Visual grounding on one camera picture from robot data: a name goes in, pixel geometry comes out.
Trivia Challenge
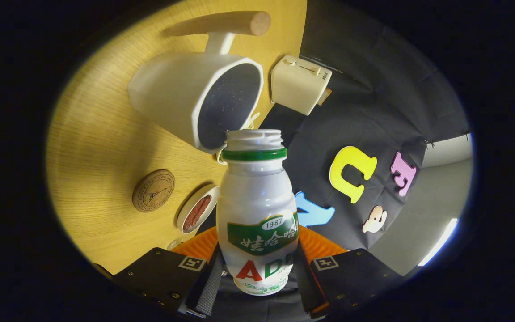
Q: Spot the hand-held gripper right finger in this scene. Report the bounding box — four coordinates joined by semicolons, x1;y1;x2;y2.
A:
294;225;403;319

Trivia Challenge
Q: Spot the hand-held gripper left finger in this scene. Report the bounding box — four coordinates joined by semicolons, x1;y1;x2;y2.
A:
94;226;224;319

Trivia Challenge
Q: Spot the round cork coaster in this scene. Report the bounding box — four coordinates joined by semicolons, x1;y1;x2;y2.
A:
132;169;176;213

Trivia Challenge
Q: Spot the white juice bottle green label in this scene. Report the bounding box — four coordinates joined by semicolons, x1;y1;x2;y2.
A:
216;129;300;297

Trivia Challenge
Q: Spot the white cup wooden handle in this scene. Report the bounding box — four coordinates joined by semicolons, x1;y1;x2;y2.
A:
128;11;271;155

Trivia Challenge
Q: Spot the brown meat patty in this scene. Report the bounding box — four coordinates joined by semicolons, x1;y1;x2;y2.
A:
189;194;212;224
183;201;205;232

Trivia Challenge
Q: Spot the round cream plate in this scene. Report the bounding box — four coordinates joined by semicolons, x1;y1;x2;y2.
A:
177;185;220;235

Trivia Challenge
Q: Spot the wooden table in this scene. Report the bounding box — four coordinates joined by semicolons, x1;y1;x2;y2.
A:
46;0;307;274

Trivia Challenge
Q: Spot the cream toaster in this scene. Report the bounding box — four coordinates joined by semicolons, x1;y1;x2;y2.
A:
271;55;333;116

